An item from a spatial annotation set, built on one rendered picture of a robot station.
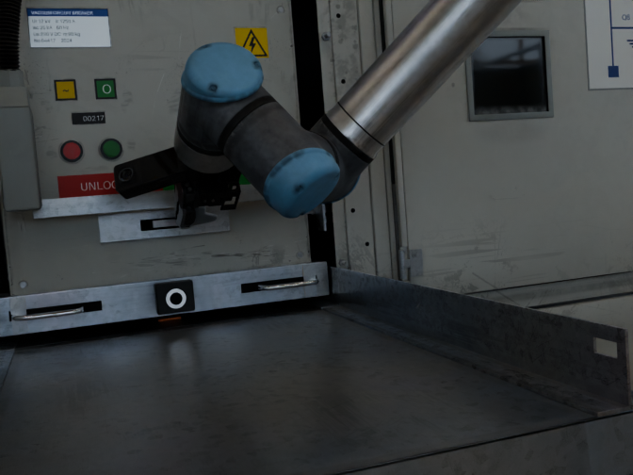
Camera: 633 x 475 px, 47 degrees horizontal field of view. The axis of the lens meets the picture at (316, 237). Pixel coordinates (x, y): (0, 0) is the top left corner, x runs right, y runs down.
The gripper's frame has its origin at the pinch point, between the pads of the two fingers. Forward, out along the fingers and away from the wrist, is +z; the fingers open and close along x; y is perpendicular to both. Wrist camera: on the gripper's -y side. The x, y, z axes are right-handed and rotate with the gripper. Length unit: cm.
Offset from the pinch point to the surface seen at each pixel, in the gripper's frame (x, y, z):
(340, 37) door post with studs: 25.3, 30.1, -13.5
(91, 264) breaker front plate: -2.3, -13.4, 7.5
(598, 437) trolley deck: -50, 23, -48
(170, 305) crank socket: -10.7, -2.3, 8.1
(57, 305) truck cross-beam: -7.9, -19.0, 9.5
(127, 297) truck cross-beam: -7.9, -8.5, 9.4
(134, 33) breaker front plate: 28.9, -3.6, -10.6
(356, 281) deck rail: -14.1, 26.2, -0.8
